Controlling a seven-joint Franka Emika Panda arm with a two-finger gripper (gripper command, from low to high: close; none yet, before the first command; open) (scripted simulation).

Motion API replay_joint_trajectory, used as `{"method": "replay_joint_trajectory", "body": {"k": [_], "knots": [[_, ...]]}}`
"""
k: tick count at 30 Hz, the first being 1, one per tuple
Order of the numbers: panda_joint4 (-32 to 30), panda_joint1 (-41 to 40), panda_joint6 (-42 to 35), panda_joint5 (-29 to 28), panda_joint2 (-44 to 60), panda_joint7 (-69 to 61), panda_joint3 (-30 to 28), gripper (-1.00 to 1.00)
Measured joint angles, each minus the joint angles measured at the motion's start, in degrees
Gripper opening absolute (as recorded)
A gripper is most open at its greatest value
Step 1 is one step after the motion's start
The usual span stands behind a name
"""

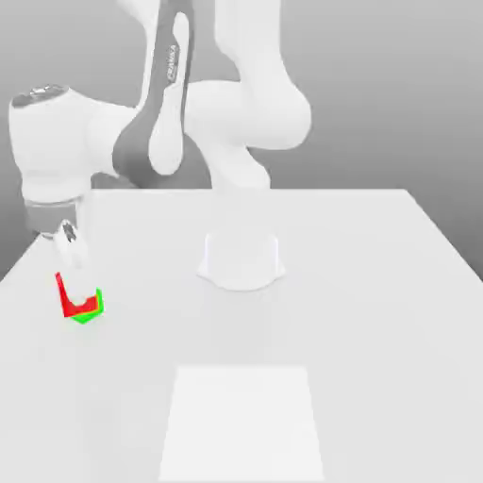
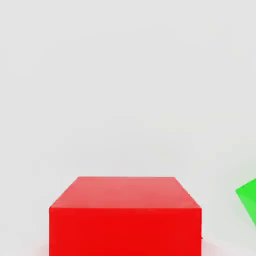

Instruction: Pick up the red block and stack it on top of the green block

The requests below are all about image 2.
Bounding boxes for small red cube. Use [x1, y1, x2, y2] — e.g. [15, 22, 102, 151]
[48, 176, 203, 256]

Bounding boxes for small green cube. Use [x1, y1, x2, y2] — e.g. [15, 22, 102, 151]
[235, 178, 256, 228]

